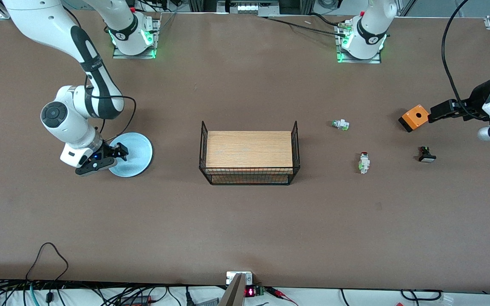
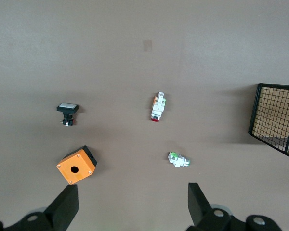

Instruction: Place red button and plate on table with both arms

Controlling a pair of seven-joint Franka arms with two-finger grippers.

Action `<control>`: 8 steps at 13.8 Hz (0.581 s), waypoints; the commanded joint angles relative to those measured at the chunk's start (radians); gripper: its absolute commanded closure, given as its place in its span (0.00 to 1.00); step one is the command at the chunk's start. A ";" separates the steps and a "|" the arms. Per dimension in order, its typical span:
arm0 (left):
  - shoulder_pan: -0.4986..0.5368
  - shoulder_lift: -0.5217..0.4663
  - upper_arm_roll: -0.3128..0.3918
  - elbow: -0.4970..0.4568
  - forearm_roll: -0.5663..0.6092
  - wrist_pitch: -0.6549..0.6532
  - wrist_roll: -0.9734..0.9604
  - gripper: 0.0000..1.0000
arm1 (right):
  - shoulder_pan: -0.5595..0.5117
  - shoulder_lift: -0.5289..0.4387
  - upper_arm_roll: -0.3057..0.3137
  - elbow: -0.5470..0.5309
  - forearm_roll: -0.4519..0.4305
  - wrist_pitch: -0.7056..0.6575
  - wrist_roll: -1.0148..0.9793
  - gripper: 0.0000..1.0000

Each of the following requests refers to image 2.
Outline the green push button switch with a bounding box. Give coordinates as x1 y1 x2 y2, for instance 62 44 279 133
168 151 191 169

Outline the black rectangular white-capped button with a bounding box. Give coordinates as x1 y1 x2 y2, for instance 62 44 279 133
56 103 79 127

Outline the orange button enclosure box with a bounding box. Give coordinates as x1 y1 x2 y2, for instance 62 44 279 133
56 145 98 185

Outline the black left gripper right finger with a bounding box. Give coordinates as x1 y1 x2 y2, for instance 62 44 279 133
185 182 284 231

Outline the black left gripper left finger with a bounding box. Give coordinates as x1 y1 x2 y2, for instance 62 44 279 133
0 184 79 231

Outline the red push button switch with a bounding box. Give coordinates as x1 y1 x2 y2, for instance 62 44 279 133
150 91 167 122

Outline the black wire mesh rack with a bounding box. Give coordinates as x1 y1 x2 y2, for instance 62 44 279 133
248 83 289 163

